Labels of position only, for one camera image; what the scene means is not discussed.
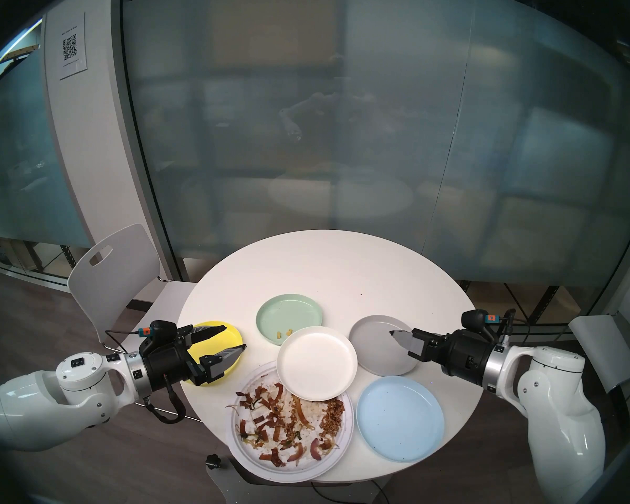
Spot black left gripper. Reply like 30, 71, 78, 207
142, 324, 247, 394

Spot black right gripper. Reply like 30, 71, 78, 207
390, 328, 498, 389

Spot yellow plastic plate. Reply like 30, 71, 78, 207
185, 320, 244, 387

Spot grey plastic plate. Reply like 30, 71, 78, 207
349, 314, 421, 376

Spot light blue plastic plate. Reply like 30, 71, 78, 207
356, 376, 445, 463

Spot mint green plastic plate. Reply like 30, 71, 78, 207
256, 294, 325, 347

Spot white plastic plate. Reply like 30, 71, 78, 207
277, 326, 359, 402

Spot brown food leftovers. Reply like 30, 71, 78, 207
228, 382, 347, 467

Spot white plastic chair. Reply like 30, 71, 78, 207
568, 311, 630, 394
67, 224, 203, 422

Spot metal storage rack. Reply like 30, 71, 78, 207
462, 280, 607, 330
0, 234, 92, 291

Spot large white paper plate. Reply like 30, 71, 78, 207
226, 360, 355, 482

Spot QR code paper sign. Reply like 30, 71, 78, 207
58, 12, 88, 81

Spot linear ceiling light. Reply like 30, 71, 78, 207
0, 20, 44, 82

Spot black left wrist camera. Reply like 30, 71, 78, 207
138, 321, 179, 347

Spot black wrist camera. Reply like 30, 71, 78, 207
138, 321, 179, 347
461, 309, 505, 333

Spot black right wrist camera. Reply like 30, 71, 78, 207
461, 309, 505, 333

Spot thick black looped cable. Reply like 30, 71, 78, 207
142, 374, 185, 424

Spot thin black camera cable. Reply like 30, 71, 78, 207
104, 328, 143, 355
496, 308, 520, 346

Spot black floor cable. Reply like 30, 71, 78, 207
310, 479, 390, 504

